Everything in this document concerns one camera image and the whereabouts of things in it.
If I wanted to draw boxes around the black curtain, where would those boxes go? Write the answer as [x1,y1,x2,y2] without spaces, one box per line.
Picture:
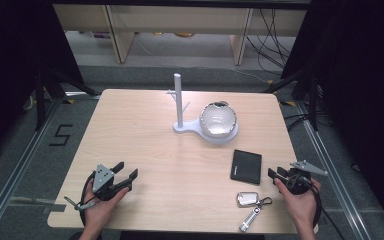
[281,0,384,231]
[0,0,85,168]

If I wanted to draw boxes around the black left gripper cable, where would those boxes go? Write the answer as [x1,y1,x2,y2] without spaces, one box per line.
[79,171,98,228]

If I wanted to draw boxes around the black wallet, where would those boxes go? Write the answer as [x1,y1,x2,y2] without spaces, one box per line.
[229,149,263,185]

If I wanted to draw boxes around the person's left hand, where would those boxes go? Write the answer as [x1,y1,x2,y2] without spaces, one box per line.
[83,187,130,234]

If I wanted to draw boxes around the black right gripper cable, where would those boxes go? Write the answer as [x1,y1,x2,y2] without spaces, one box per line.
[288,174,348,240]

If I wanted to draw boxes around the aluminium floor rail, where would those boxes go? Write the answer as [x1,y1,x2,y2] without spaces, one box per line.
[0,97,64,240]
[294,99,373,240]

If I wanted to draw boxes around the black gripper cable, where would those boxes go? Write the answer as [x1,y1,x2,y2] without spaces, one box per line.
[79,171,98,228]
[288,174,348,240]

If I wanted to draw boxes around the black metal stand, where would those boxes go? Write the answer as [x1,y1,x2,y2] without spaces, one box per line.
[263,69,322,132]
[34,67,100,132]

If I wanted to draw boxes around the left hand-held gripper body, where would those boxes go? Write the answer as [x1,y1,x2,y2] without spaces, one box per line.
[91,163,123,202]

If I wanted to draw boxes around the silver keychain with tag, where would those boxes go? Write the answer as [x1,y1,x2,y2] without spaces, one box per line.
[235,190,274,233]

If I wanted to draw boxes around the beige desk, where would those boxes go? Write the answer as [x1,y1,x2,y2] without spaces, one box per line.
[53,3,308,66]

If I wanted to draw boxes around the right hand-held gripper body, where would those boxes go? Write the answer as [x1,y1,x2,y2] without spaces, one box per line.
[281,160,328,195]

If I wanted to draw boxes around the black floor cables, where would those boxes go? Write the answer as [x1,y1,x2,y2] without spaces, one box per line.
[283,111,332,132]

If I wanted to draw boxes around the grey cable connector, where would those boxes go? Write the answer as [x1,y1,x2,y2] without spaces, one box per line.
[63,195,98,212]

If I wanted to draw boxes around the white stand with post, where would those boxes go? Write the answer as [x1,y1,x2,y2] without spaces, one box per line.
[165,73,240,145]

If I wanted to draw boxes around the bundle of black cables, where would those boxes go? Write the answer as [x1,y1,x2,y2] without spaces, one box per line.
[245,8,297,75]

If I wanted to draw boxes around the person's right hand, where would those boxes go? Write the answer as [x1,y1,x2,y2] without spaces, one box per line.
[274,179,322,228]

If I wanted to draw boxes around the white floor cable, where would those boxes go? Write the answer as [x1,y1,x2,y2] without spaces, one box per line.
[193,64,272,84]

